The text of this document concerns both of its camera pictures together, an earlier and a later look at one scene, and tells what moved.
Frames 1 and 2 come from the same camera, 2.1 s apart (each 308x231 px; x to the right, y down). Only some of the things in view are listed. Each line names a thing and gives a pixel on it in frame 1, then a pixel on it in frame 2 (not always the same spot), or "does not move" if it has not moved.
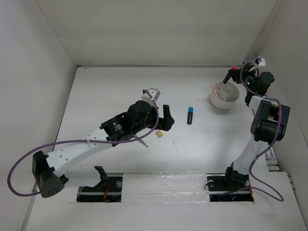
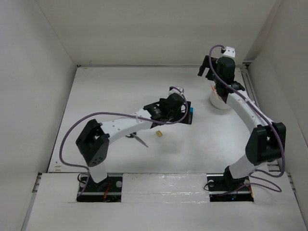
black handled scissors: (140, 141) does not move
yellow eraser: (159, 134) does not move
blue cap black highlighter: (190, 115) does not move
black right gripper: (236, 75) -> (206, 63)
